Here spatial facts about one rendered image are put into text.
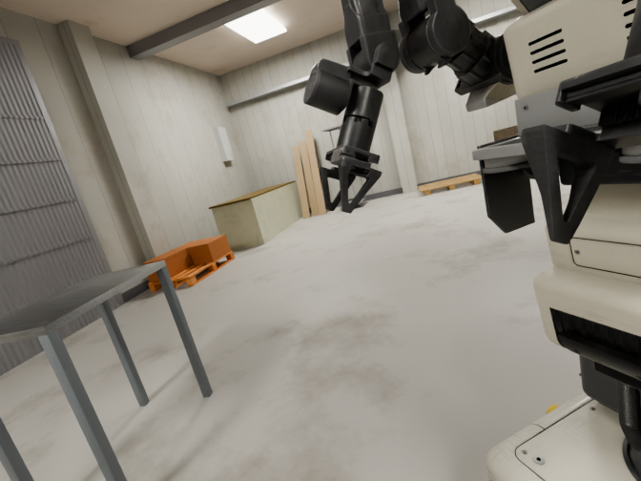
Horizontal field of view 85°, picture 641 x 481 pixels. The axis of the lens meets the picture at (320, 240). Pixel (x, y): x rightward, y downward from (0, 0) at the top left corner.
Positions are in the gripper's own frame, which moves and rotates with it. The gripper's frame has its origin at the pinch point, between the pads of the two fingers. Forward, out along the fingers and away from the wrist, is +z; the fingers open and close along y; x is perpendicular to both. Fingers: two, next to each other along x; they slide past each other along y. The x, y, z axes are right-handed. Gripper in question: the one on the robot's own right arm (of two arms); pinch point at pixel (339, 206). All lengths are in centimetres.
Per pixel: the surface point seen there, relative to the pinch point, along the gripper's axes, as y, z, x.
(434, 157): -589, -177, 356
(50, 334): -71, 61, -63
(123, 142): -468, -34, -167
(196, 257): -449, 94, -43
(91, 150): -445, -13, -193
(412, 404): -69, 70, 75
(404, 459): -46, 79, 61
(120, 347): -149, 98, -56
